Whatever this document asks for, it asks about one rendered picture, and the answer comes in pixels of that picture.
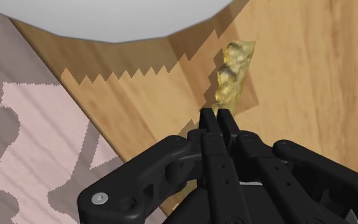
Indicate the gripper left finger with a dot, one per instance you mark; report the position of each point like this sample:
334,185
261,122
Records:
154,167

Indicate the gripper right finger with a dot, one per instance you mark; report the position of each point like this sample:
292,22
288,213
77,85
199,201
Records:
315,173

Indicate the light wooden table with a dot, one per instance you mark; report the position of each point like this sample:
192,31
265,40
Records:
305,77

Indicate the yellow lumpy long thing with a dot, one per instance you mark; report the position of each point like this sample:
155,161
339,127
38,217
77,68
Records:
234,71

